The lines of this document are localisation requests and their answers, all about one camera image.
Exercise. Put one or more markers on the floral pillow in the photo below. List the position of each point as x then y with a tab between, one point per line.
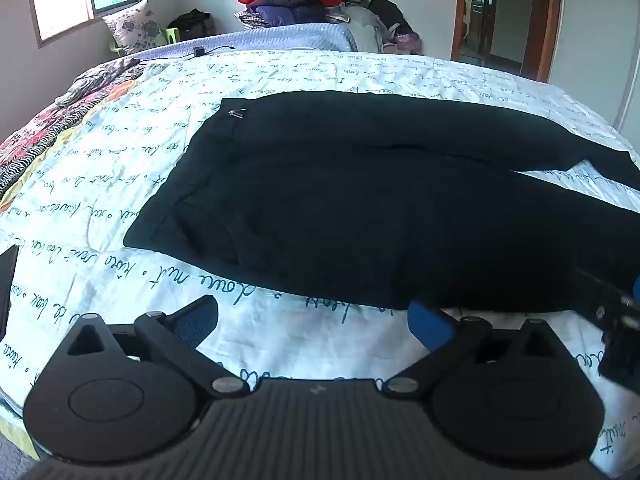
135	25

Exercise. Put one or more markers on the grey garment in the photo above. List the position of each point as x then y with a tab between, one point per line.
360	25

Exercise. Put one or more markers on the black flat object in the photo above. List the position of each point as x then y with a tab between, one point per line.
7	290

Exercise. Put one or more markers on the navy jacket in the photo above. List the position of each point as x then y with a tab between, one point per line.
287	12

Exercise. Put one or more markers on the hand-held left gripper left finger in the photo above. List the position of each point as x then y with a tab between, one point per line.
197	316

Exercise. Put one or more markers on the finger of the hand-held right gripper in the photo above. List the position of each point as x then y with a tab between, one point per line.
602	290

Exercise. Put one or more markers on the blue quilted bedspread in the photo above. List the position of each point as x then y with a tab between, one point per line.
280	37

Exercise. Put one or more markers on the purple bag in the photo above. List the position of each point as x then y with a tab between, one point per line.
406	42

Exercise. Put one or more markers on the wooden door frame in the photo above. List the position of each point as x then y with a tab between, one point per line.
537	15

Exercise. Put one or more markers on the white printed blanket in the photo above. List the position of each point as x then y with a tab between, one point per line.
125	160

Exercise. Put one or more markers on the floral patchwork quilt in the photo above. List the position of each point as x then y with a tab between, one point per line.
35	135

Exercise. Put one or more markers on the black pants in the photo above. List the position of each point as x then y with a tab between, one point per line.
350	200

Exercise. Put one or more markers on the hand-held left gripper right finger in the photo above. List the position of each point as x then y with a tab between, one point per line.
429	324

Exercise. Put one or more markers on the green plastic chair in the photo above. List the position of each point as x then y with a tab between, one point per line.
173	35

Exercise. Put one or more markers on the grey crumpled cloth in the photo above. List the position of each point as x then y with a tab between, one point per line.
95	80

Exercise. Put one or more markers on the black bag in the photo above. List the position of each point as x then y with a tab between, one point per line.
192	22

